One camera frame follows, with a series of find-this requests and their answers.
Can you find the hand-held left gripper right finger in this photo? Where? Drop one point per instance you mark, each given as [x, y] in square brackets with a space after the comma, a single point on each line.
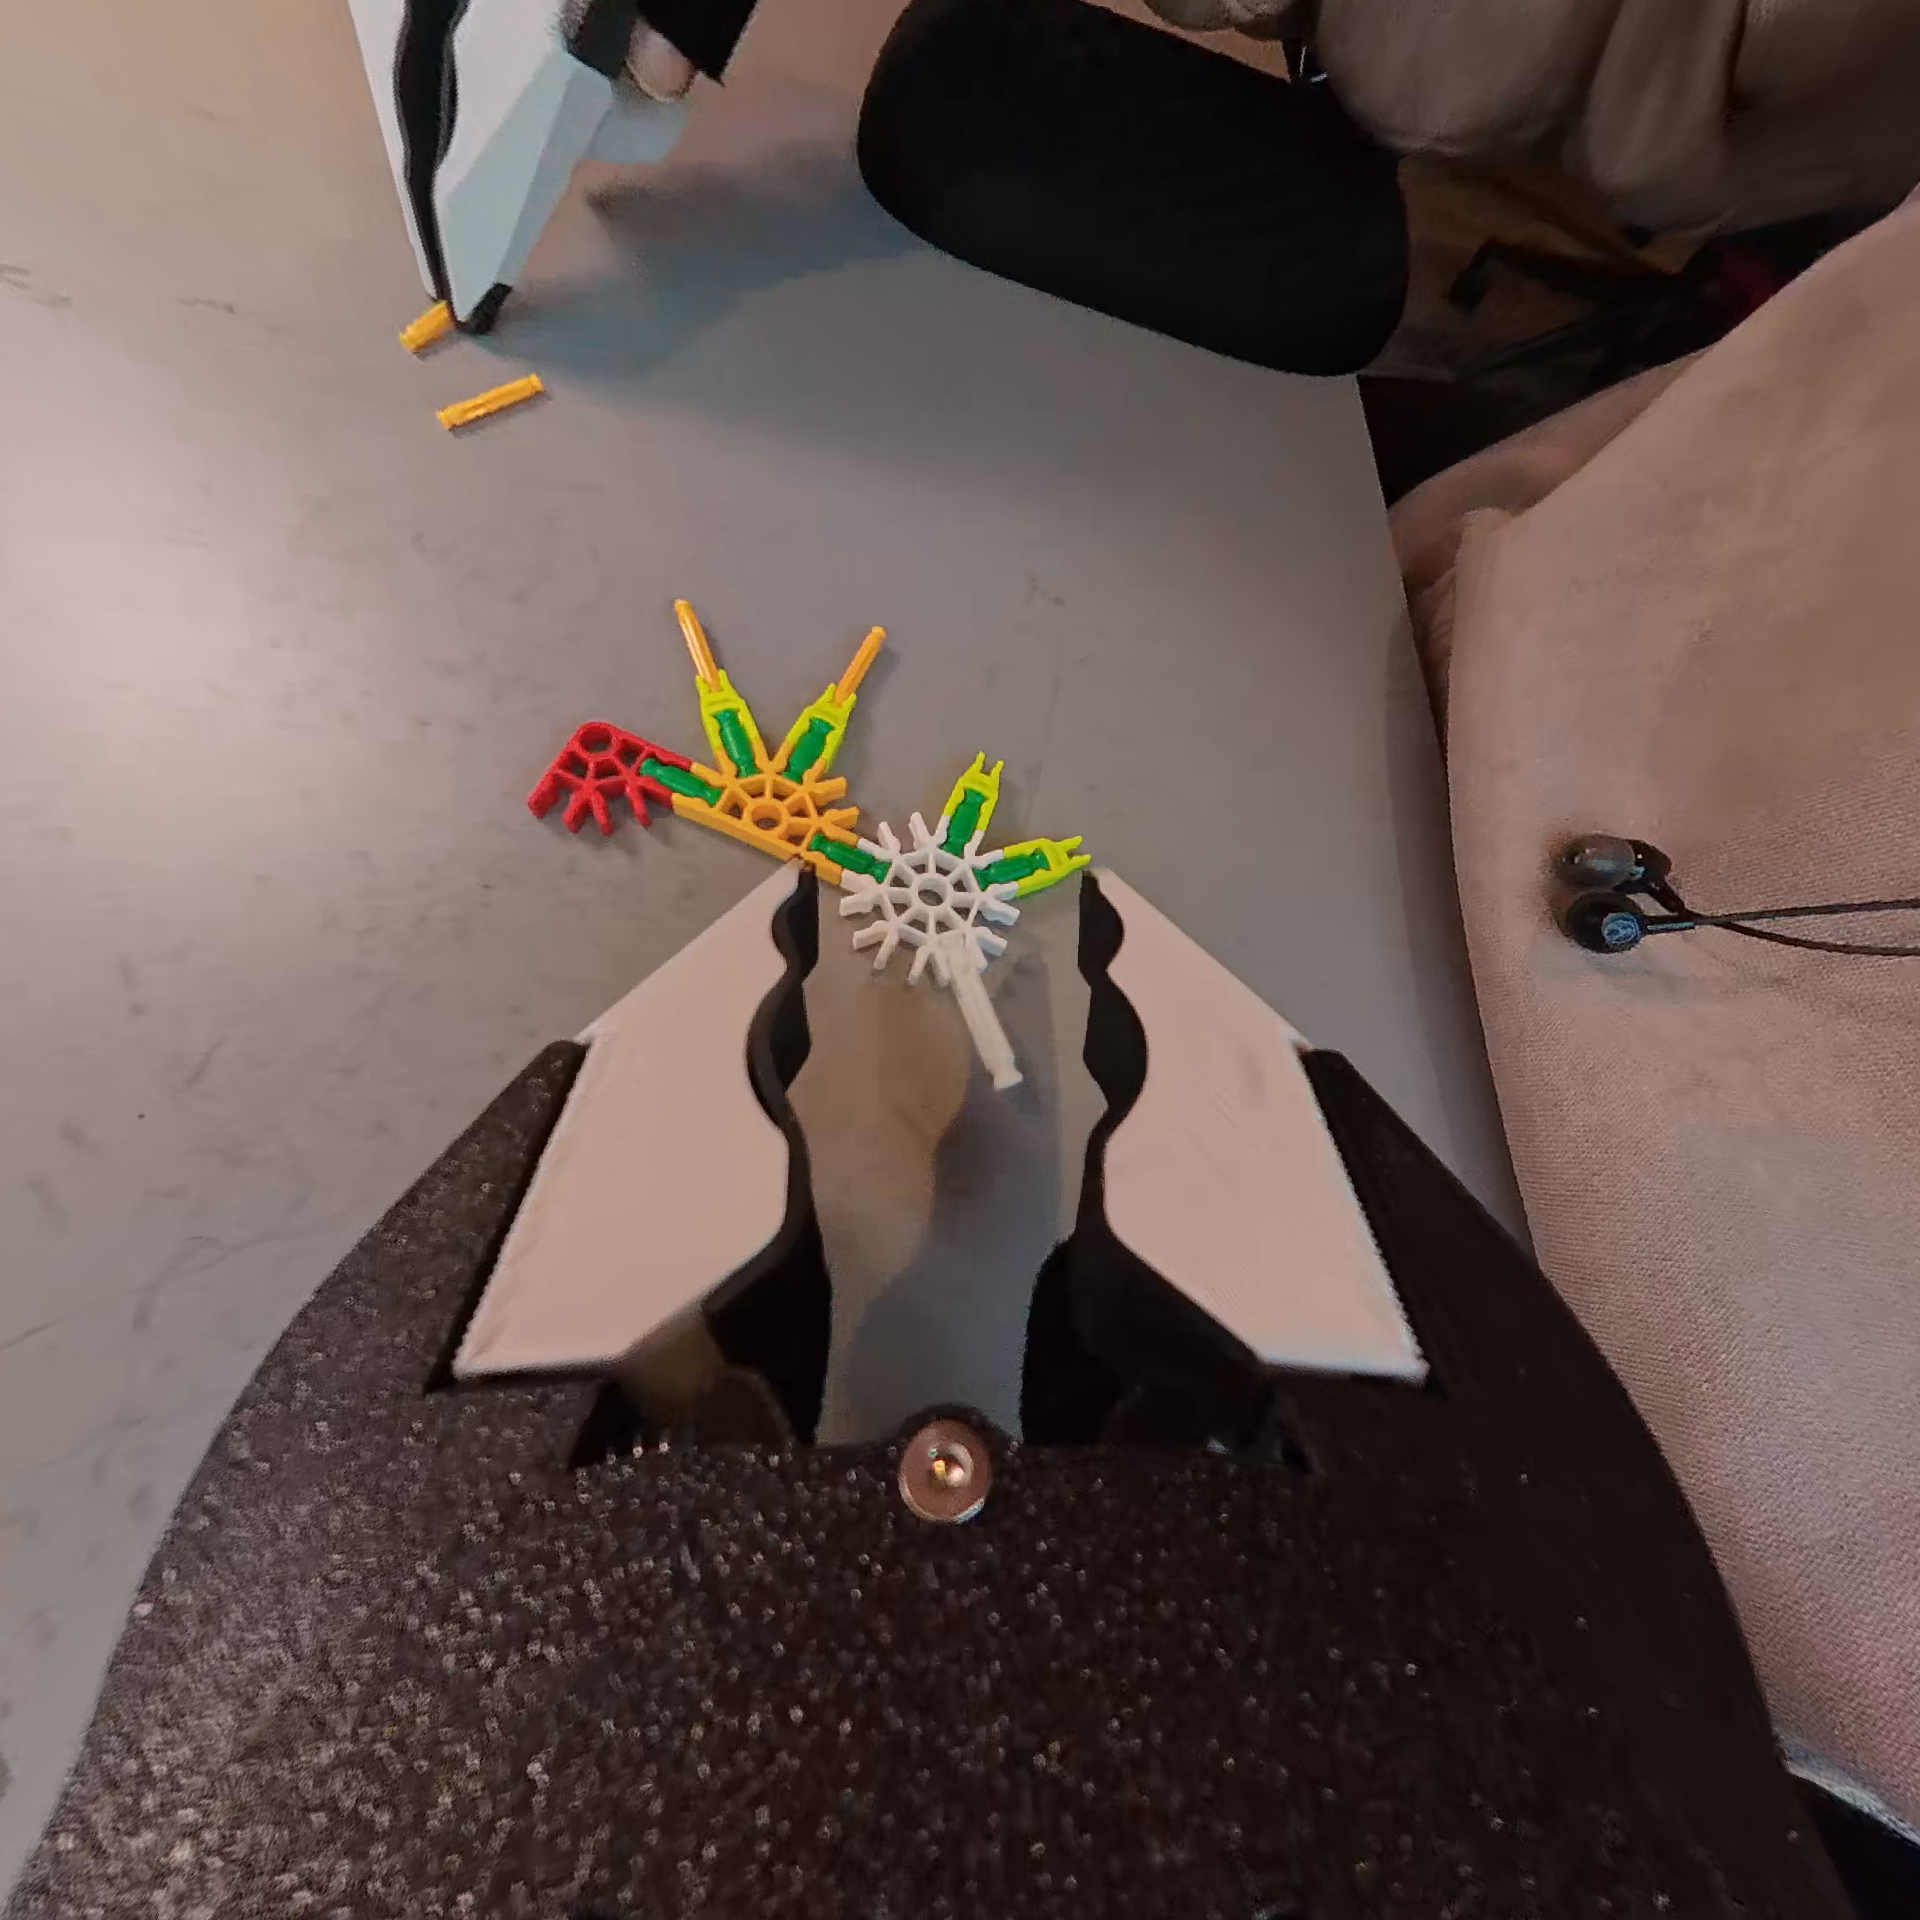
[1254, 1200]

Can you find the black earbuds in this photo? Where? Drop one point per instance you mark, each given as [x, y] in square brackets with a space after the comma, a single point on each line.
[1598, 914]

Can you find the person's right hand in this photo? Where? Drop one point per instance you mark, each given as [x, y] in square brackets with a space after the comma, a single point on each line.
[664, 66]

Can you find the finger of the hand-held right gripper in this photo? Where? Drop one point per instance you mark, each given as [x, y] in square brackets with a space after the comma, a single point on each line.
[511, 136]
[383, 60]

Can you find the orange half-circle connector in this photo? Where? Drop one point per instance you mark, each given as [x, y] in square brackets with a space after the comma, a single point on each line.
[735, 820]

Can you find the dark cloth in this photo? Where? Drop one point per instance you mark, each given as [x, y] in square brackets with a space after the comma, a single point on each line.
[1874, 1860]

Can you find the person's right forearm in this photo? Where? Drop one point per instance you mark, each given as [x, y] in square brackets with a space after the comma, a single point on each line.
[1124, 164]

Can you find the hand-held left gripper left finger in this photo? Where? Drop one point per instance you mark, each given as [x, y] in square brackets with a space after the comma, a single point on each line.
[662, 1200]

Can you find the white plastic rod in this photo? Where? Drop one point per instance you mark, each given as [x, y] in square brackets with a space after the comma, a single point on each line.
[991, 1035]

